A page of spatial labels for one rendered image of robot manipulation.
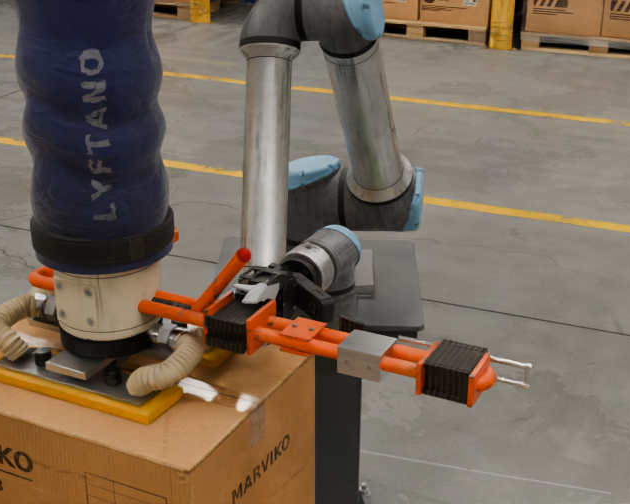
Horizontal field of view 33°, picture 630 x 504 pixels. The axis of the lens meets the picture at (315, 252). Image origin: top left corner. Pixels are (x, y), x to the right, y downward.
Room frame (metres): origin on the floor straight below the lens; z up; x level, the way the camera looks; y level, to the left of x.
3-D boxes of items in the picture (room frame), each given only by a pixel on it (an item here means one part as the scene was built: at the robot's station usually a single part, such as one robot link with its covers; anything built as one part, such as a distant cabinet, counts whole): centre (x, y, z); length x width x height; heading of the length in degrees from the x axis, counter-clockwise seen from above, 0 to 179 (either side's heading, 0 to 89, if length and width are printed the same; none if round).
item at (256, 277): (1.59, 0.06, 1.07); 0.12 x 0.09 x 0.08; 154
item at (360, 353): (1.37, -0.08, 1.07); 0.07 x 0.07 x 0.04; 64
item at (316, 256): (1.66, 0.02, 1.08); 0.09 x 0.05 x 0.10; 64
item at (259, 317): (1.46, 0.12, 1.08); 0.10 x 0.08 x 0.06; 154
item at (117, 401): (1.49, 0.38, 0.97); 0.34 x 0.10 x 0.05; 64
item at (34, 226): (1.58, 0.34, 1.19); 0.23 x 0.23 x 0.04
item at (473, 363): (1.30, -0.20, 1.08); 0.08 x 0.07 x 0.05; 64
